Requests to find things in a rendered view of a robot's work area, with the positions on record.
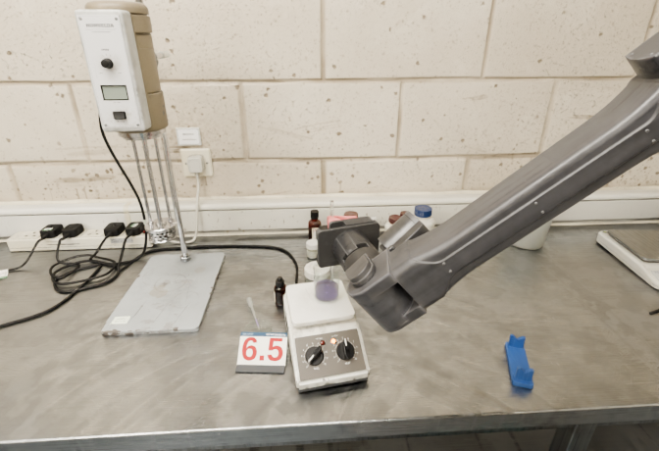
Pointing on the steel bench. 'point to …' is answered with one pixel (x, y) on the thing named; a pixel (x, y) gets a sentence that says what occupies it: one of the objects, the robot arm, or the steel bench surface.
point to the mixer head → (123, 68)
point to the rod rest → (519, 370)
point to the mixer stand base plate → (167, 296)
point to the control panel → (332, 365)
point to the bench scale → (634, 251)
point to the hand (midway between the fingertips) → (330, 221)
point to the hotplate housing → (321, 333)
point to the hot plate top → (308, 309)
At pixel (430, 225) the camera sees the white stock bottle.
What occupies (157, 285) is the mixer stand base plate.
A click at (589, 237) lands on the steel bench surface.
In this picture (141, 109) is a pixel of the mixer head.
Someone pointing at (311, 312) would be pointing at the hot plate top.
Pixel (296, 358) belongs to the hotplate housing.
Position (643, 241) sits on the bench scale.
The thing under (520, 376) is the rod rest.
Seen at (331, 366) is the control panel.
